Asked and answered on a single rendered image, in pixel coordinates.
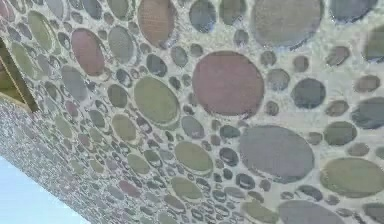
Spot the brown wooden frame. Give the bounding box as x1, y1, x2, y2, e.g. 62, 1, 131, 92
0, 36, 40, 113

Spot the bed with coloured circles cover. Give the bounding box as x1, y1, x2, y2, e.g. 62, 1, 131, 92
0, 0, 384, 224

